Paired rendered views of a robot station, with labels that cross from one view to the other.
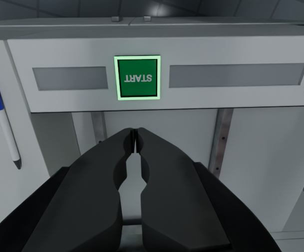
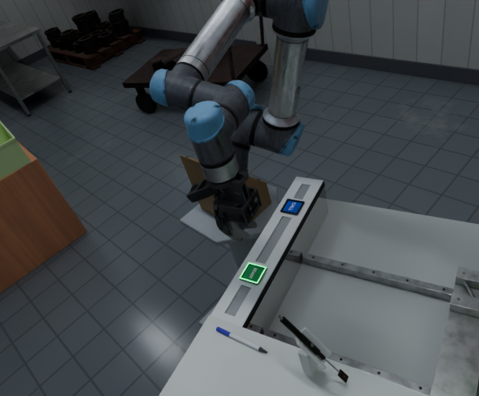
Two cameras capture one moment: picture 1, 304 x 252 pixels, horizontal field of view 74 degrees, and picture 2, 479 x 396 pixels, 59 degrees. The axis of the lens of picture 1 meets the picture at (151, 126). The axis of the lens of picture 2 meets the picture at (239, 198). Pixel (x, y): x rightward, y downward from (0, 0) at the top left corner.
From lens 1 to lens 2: 0.99 m
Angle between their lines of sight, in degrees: 71
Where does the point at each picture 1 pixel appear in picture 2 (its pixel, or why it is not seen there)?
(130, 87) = (255, 276)
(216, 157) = (359, 270)
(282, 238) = not seen: outside the picture
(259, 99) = (290, 231)
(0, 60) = (214, 320)
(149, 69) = (251, 268)
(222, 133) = (337, 264)
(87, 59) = (234, 290)
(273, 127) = (355, 238)
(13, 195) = (287, 377)
